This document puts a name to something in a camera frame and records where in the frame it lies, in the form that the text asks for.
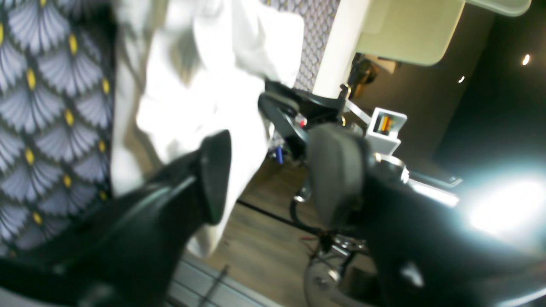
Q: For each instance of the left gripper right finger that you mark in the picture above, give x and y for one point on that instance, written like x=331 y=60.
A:
x=426 y=254

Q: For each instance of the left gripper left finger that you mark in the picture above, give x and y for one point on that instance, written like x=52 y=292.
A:
x=125 y=254

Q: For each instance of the white T-shirt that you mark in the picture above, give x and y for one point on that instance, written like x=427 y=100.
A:
x=186 y=69

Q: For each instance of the fan-patterned table cloth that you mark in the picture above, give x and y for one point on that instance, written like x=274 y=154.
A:
x=58 y=73

